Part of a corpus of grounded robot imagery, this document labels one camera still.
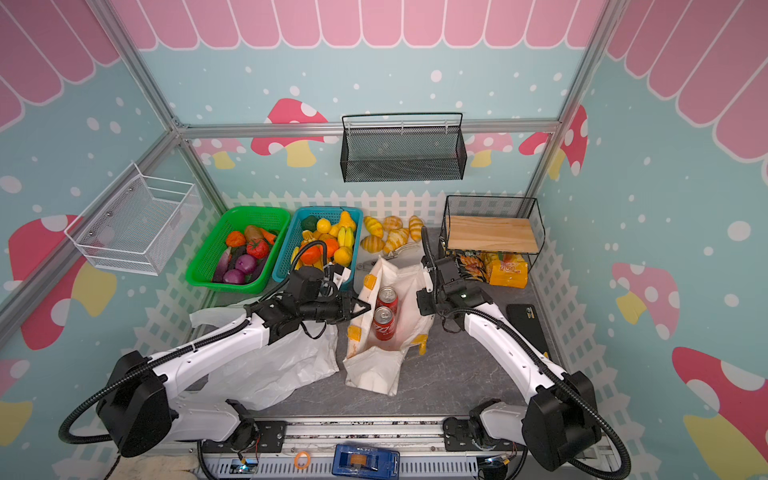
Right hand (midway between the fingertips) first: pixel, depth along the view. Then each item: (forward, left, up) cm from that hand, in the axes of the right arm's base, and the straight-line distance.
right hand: (424, 295), depth 83 cm
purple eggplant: (+18, +68, -9) cm, 71 cm away
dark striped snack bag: (+18, -19, -10) cm, 28 cm away
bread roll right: (+39, 0, -12) cm, 41 cm away
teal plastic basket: (+29, +45, -6) cm, 54 cm away
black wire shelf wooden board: (+27, -25, 0) cm, 37 cm away
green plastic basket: (+38, +54, -6) cm, 66 cm away
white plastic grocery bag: (-19, +44, -12) cm, 50 cm away
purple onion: (+19, +60, -9) cm, 63 cm away
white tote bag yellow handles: (-18, +14, -6) cm, 23 cm away
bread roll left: (+38, +17, -11) cm, 43 cm away
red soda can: (+2, +10, -4) cm, 11 cm away
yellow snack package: (+14, -30, -8) cm, 34 cm away
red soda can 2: (-6, +11, -5) cm, 14 cm away
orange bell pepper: (+30, +67, -9) cm, 74 cm away
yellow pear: (+37, +27, -7) cm, 46 cm away
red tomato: (+25, +58, -8) cm, 63 cm away
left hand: (-8, +15, +3) cm, 17 cm away
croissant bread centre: (+32, +8, -11) cm, 35 cm away
